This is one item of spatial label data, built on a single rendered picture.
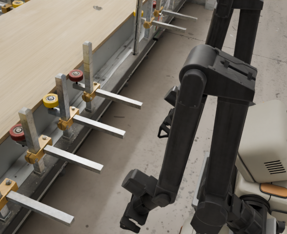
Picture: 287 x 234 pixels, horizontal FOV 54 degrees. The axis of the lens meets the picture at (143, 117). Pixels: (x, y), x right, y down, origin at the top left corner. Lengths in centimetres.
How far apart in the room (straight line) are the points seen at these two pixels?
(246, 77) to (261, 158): 33
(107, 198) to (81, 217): 23
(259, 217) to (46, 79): 127
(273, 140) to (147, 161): 170
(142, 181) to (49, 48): 134
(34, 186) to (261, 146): 103
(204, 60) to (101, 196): 179
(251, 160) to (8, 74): 136
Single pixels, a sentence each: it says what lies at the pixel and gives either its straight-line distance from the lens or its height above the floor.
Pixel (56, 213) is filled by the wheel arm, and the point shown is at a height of 84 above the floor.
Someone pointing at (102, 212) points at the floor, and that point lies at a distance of 212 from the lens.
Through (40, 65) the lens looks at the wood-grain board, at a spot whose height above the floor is 90.
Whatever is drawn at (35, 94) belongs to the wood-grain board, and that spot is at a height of 90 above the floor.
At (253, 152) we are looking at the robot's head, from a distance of 79.
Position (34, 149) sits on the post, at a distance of 132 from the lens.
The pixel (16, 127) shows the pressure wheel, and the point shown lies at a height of 90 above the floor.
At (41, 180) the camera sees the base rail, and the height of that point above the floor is 70.
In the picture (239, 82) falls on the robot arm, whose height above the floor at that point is 162.
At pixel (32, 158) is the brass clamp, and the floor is 86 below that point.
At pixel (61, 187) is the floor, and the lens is 225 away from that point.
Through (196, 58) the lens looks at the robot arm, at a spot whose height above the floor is 163.
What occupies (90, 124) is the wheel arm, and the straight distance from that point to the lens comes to 147.
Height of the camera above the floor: 187
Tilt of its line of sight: 43 degrees down
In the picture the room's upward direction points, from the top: 7 degrees clockwise
